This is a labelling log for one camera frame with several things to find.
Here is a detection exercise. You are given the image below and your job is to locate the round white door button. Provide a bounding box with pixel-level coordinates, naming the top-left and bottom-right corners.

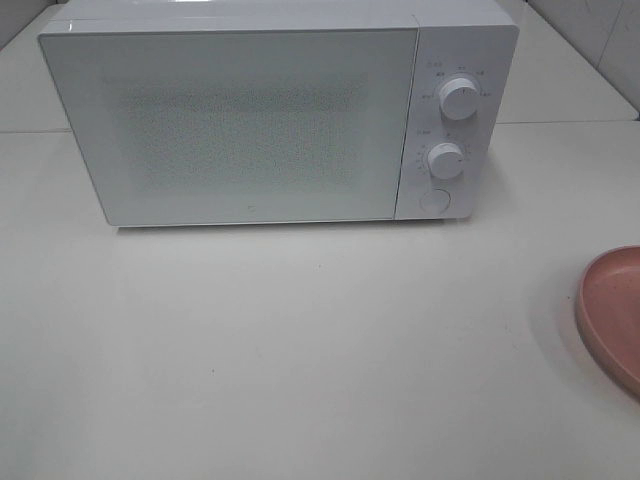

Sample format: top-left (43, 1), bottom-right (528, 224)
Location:
top-left (419, 189), bottom-right (451, 218)

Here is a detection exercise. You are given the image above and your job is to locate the pink plate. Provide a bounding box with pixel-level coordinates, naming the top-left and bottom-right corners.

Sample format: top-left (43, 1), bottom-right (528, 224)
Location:
top-left (575, 246), bottom-right (639, 398)

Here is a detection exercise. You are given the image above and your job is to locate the white microwave door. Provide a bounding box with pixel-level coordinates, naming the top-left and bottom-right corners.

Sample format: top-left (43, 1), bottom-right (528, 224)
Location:
top-left (39, 29), bottom-right (417, 227)

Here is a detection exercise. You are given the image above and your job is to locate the lower white microwave knob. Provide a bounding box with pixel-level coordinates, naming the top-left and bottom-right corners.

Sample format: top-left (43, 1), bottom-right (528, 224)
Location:
top-left (427, 143), bottom-right (464, 180)

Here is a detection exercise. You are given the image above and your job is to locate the white microwave knob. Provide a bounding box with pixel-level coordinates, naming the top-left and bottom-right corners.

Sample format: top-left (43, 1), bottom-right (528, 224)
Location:
top-left (437, 75), bottom-right (480, 121)
top-left (427, 143), bottom-right (464, 180)

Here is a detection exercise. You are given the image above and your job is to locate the white microwave oven body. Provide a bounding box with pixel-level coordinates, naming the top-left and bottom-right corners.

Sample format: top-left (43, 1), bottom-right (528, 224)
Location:
top-left (38, 1), bottom-right (519, 221)

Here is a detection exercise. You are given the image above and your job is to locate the upper white microwave knob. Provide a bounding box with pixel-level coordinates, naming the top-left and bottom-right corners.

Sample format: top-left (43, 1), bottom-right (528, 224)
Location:
top-left (437, 75), bottom-right (480, 121)

